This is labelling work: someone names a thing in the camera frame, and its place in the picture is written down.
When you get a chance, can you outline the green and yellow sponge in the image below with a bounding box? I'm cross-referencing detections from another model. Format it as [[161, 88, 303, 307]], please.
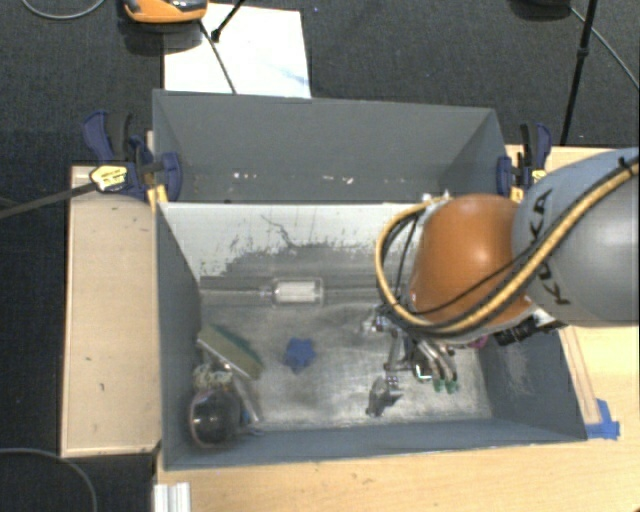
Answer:
[[199, 322, 267, 382]]

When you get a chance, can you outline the beige knotted rope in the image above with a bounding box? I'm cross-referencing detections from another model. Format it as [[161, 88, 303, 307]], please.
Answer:
[[192, 362, 234, 392]]

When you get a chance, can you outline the pale wood board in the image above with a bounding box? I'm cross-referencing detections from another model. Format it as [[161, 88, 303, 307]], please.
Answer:
[[59, 164, 164, 459]]

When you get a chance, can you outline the black ball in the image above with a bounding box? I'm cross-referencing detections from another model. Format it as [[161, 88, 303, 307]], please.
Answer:
[[188, 388, 245, 449]]

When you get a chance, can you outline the black cylinder on white bracket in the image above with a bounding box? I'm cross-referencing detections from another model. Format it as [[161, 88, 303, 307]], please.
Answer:
[[493, 307, 569, 347]]

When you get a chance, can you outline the grey metal bin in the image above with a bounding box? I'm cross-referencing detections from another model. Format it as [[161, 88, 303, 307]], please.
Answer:
[[149, 88, 589, 472]]

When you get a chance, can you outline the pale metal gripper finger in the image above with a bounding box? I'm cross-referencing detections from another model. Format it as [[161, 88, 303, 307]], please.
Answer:
[[365, 375, 405, 419], [360, 314, 397, 338]]

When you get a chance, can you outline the blue toy figure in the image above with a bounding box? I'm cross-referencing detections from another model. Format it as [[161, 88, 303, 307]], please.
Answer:
[[281, 337, 318, 375]]

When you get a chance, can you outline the clear plastic bottle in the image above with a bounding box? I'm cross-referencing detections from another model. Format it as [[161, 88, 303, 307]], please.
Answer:
[[258, 277, 326, 308]]

